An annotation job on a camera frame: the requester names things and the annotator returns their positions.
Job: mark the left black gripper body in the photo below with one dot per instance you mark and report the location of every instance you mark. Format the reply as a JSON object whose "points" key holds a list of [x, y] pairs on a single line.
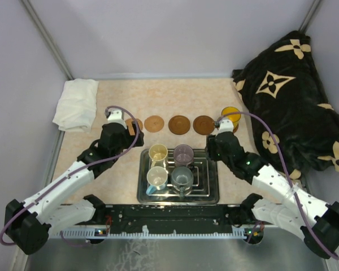
{"points": [[129, 140]]}

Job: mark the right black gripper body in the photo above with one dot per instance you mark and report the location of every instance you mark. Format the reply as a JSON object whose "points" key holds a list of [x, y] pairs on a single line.
{"points": [[213, 153]]}

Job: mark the woven coaster frilled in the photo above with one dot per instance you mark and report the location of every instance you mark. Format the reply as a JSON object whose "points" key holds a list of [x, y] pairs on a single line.
{"points": [[130, 125]]}

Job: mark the dark wooden coaster front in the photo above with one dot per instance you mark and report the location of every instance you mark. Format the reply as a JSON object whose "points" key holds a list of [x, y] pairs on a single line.
{"points": [[203, 125]]}

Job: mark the dark wooden coaster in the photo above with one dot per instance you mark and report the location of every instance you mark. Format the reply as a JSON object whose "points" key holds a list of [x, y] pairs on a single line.
{"points": [[203, 125], [236, 130], [179, 125]]}

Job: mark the woven coaster smooth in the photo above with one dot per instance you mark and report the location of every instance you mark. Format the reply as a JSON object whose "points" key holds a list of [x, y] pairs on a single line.
{"points": [[154, 123]]}

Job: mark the dark wooden coaster back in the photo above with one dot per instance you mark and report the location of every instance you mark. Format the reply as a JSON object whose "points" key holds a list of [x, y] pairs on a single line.
{"points": [[179, 125]]}

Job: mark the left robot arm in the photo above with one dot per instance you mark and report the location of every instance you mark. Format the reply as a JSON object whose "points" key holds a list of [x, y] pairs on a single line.
{"points": [[29, 222]]}

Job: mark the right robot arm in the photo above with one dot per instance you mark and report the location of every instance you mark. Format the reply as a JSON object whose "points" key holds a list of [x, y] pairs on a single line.
{"points": [[314, 221]]}

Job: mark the purple cup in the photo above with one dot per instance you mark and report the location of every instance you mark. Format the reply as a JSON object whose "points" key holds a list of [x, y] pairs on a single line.
{"points": [[183, 155]]}

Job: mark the cream yellow cup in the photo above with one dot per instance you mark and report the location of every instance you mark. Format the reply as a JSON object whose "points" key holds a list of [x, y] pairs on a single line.
{"points": [[158, 154]]}

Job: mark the grey cup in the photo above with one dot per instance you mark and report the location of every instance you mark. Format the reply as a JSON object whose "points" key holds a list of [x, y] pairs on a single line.
{"points": [[182, 180]]}

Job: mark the metal tray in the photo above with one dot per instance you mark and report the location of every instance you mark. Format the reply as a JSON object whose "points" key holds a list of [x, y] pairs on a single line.
{"points": [[204, 191]]}

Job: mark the white folded cloth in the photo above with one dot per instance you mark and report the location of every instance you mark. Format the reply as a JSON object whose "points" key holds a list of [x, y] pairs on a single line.
{"points": [[77, 106]]}

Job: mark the black floral blanket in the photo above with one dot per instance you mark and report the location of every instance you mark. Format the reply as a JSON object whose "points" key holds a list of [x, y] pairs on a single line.
{"points": [[295, 128]]}

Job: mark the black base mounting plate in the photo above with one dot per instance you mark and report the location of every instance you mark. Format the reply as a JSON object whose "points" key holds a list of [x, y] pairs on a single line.
{"points": [[173, 219]]}

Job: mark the white cup blue handle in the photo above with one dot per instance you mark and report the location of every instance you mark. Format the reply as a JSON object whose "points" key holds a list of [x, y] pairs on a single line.
{"points": [[157, 178]]}

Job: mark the aluminium frame rail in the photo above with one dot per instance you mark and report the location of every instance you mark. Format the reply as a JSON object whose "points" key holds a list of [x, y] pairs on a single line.
{"points": [[100, 232]]}

